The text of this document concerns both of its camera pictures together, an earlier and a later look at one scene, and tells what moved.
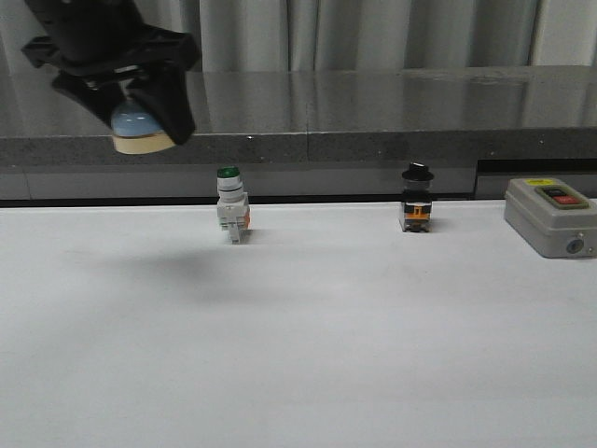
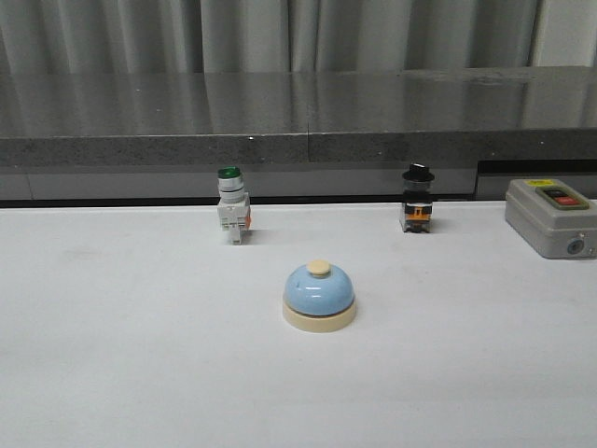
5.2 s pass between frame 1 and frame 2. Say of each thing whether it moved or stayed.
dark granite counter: stayed
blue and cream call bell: moved
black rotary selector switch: stayed
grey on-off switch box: stayed
